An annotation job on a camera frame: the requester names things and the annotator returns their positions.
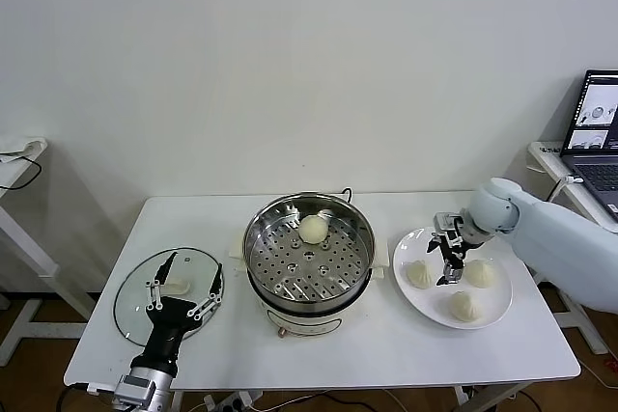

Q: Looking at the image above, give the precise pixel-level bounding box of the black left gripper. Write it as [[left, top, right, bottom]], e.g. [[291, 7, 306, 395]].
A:
[[131, 251, 224, 375]]

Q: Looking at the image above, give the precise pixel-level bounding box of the white power strip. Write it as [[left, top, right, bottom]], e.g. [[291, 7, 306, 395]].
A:
[[202, 390, 255, 411]]

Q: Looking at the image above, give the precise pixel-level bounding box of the white side table with cloth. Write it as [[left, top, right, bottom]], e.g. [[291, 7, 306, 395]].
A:
[[0, 134, 98, 368]]

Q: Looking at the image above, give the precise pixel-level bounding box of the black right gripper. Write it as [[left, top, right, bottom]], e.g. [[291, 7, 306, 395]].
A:
[[426, 235, 478, 287]]

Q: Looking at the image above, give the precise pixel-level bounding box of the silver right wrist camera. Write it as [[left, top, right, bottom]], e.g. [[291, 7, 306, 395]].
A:
[[433, 211, 463, 239]]

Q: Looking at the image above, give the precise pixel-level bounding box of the round glass pot lid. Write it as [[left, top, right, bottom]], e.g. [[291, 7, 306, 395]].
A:
[[113, 246, 226, 346]]

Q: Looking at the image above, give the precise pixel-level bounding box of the white side table with laptop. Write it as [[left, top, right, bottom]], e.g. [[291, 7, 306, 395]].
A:
[[526, 140, 618, 356]]

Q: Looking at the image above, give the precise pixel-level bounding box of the white laptop cable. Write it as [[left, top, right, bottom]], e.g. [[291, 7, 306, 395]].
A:
[[548, 175, 585, 204]]

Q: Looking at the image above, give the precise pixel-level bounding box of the perforated stainless steel steamer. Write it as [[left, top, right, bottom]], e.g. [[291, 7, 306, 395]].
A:
[[242, 193, 377, 305]]

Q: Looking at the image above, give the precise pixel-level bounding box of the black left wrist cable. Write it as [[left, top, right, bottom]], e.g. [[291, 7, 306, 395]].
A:
[[57, 381, 117, 412]]

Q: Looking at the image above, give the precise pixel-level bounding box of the thin black looped cable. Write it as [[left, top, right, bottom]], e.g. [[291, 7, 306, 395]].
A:
[[0, 153, 42, 191]]

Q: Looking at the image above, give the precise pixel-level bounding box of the crumpled white cloth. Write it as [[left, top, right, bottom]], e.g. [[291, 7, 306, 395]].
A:
[[0, 134, 49, 165]]

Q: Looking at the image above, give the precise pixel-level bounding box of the dark grey open laptop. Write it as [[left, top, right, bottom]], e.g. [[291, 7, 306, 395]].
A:
[[559, 69, 618, 223]]

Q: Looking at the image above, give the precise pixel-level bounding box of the round white plate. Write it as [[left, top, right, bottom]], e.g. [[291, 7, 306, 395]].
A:
[[392, 226, 513, 330]]

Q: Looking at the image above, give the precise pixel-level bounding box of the white steamed baozi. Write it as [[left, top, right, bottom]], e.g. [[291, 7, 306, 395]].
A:
[[463, 259, 497, 288], [447, 289, 485, 322], [405, 260, 437, 290], [297, 214, 329, 245]]

